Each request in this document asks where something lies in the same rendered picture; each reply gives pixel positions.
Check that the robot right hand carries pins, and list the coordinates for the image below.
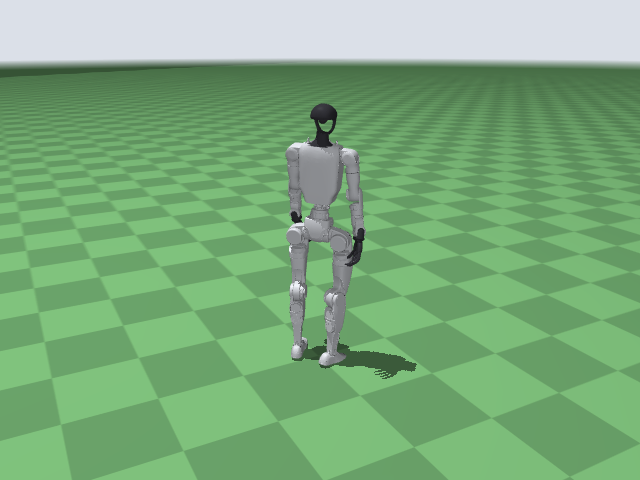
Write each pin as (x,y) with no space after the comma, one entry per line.
(357,249)

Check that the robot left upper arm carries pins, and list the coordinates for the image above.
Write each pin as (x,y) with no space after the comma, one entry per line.
(292,155)

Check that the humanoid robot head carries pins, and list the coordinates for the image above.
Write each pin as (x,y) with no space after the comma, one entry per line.
(322,113)

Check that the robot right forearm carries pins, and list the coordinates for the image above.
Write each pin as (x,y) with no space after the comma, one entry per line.
(357,219)

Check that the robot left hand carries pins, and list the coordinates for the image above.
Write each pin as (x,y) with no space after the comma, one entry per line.
(295,218)

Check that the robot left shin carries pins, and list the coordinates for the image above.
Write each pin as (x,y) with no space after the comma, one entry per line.
(297,314)

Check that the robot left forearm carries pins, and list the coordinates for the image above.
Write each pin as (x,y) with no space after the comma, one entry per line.
(295,201)

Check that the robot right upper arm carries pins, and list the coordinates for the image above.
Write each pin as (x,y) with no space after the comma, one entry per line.
(350,158)

